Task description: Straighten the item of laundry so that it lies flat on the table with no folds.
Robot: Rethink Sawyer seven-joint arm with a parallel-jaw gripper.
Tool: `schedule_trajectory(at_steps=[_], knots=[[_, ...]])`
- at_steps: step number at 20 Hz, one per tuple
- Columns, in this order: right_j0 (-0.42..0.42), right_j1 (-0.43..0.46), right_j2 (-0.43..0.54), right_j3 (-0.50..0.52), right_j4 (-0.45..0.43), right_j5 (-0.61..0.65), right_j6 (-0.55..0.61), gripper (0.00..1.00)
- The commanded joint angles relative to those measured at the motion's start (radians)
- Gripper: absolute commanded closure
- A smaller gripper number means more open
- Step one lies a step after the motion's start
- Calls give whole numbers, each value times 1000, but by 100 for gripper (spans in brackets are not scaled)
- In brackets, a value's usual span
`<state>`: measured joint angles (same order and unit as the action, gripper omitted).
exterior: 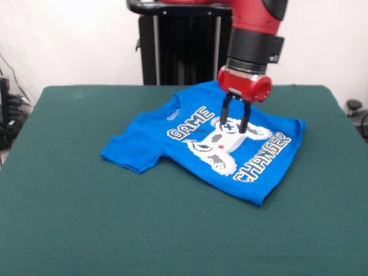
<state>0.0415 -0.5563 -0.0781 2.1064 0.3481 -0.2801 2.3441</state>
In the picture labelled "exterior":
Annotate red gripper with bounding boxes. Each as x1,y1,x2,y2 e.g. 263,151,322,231
216,66,273,134

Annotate blue game controller print t-shirt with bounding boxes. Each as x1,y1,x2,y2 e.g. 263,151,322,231
99,80,307,207

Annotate black office chair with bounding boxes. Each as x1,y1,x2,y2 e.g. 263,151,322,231
346,99,368,144

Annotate dark green table cloth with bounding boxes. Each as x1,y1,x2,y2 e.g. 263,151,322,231
0,85,368,276

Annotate black computer box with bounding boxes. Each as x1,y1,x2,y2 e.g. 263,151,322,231
0,76,11,127

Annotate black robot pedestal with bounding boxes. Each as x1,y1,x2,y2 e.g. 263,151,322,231
125,0,233,86

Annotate black cable bundle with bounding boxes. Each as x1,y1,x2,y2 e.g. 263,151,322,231
0,94,33,151

